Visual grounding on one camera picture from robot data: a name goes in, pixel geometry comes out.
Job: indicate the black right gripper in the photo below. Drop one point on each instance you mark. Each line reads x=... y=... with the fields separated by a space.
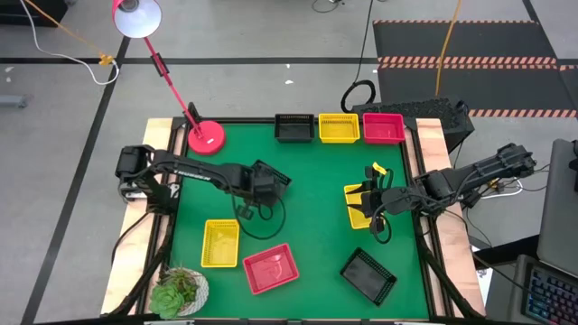
x=374 y=198

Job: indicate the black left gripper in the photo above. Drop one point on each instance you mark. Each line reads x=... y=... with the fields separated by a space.
x=264 y=189

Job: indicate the black plastic basket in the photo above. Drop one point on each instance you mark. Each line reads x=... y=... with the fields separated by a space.
x=368 y=276
x=293 y=131
x=280 y=173

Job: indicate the yellow plastic basket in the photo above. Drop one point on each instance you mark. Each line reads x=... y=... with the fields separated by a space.
x=338 y=128
x=220 y=244
x=354 y=221

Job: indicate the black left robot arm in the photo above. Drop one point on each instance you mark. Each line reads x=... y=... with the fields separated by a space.
x=198 y=173

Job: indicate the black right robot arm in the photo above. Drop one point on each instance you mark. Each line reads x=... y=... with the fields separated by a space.
x=478 y=173

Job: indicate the yellow tape tag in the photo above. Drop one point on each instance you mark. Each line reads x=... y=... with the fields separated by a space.
x=379 y=168

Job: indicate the red desk lamp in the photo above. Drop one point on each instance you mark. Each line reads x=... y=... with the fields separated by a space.
x=207 y=137

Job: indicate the green table mat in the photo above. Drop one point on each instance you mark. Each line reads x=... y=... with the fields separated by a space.
x=316 y=280

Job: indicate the succulent plant in white pot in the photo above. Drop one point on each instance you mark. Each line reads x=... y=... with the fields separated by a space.
x=169 y=300

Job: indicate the black striped-edge floor mat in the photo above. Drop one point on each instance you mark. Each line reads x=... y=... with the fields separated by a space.
x=496 y=88
x=474 y=40

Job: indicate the grey laptop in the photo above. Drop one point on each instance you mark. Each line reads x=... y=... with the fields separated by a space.
x=560 y=216

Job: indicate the backlit black keyboard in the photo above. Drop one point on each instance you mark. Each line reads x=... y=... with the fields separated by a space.
x=551 y=298

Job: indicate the grey floor block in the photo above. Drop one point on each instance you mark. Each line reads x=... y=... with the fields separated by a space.
x=11 y=100

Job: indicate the black cabinet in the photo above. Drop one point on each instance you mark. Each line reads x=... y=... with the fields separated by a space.
x=9 y=13

